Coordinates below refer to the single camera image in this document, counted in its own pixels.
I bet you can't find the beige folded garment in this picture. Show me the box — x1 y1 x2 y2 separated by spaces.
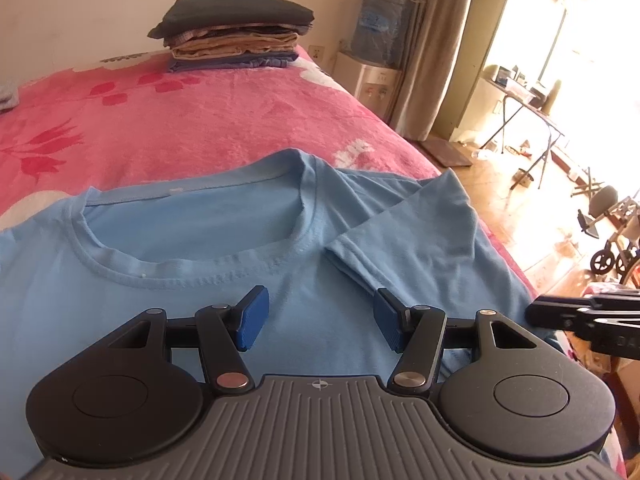
169 24 302 60

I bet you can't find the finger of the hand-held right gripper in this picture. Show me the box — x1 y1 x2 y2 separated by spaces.
524 294 599 333

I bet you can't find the blue folded garment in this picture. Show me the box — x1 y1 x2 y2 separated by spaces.
167 50 302 74

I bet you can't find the stack of folded clothes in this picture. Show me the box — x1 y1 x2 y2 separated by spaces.
147 0 317 42

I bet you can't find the light blue t-shirt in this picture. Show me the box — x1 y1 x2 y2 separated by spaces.
0 148 532 463

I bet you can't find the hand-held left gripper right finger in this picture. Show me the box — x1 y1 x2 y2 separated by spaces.
373 288 537 397

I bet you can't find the folding table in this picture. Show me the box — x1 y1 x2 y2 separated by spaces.
479 64 567 192

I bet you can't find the wheelchair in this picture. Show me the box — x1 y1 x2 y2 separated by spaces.
576 185 640 277

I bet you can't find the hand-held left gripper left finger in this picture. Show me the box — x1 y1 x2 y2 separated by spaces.
107 285 271 395

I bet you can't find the light grey garment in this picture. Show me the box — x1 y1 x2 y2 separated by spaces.
0 79 22 112

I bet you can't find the beige curtain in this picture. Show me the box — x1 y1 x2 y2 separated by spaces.
389 0 512 142

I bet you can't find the pink floral blanket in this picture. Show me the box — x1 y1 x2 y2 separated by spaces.
0 51 553 311

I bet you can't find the brown floor mat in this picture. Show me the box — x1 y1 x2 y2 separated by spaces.
419 139 475 169

